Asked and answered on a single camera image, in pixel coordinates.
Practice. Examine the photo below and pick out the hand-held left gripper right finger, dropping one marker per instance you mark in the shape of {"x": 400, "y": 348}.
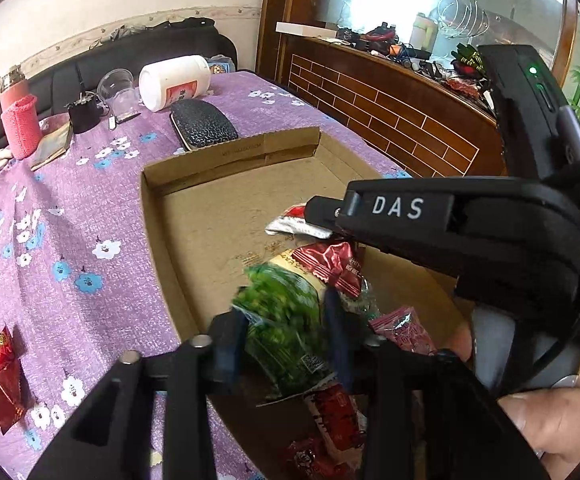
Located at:
{"x": 339, "y": 342}

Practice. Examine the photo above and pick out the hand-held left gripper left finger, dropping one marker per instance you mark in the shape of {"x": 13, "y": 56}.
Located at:
{"x": 232, "y": 350}

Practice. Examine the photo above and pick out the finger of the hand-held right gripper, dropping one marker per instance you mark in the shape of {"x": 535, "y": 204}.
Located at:
{"x": 327, "y": 212}

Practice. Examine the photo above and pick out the small white and red packet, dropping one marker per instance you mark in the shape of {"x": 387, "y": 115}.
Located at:
{"x": 290, "y": 222}

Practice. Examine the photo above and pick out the green leafy snack packet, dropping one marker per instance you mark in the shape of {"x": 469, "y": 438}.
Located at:
{"x": 280, "y": 320}

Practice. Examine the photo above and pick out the cardboard box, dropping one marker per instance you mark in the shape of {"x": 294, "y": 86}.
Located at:
{"x": 205, "y": 230}

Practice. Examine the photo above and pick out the red and gold foil packet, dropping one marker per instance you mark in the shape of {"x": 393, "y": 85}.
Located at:
{"x": 5, "y": 385}

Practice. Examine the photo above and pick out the person's right hand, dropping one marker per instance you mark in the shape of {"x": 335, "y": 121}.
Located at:
{"x": 565, "y": 420}

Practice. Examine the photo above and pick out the green wrapped candy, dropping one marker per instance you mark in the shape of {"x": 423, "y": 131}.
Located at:
{"x": 370, "y": 302}

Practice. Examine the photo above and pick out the maroon snack packet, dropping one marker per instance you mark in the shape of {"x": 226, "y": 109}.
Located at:
{"x": 330, "y": 265}

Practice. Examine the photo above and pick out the cream snack packet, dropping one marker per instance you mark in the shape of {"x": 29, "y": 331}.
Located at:
{"x": 290, "y": 260}

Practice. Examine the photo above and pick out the pink and maroon packet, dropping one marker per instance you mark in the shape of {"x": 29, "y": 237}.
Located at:
{"x": 405, "y": 332}

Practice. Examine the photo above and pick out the white packet with red print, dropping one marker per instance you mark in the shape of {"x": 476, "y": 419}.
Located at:
{"x": 337, "y": 415}

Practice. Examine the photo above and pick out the wooden brick-pattern cabinet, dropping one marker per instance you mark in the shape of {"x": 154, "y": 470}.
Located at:
{"x": 370, "y": 105}

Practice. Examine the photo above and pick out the bright red snack packet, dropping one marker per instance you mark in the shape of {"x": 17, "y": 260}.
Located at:
{"x": 315, "y": 460}

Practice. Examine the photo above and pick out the flat white box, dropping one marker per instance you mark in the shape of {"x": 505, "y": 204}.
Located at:
{"x": 305, "y": 30}

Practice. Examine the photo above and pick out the white plastic jar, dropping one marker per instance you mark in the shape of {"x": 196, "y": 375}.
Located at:
{"x": 175, "y": 82}

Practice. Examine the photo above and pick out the purple floral tablecloth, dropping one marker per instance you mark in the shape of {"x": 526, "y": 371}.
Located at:
{"x": 95, "y": 200}

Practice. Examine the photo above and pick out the white plastic bottle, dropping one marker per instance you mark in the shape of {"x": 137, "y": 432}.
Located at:
{"x": 422, "y": 32}

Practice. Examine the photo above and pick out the small silver and black gadget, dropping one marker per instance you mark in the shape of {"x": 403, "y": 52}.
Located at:
{"x": 120, "y": 120}

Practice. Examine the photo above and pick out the clear plastic cup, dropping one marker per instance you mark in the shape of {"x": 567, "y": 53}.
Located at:
{"x": 115, "y": 82}

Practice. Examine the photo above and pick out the black cup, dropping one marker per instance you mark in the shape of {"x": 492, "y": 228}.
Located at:
{"x": 85, "y": 117}

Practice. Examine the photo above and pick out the folded brown cloth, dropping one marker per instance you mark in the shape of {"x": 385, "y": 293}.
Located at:
{"x": 52, "y": 147}

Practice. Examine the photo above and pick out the black sofa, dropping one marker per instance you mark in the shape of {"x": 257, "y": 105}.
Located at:
{"x": 60, "y": 80}

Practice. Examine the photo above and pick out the pink bottle with knit sleeve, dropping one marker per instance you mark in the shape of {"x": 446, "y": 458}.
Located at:
{"x": 20, "y": 125}

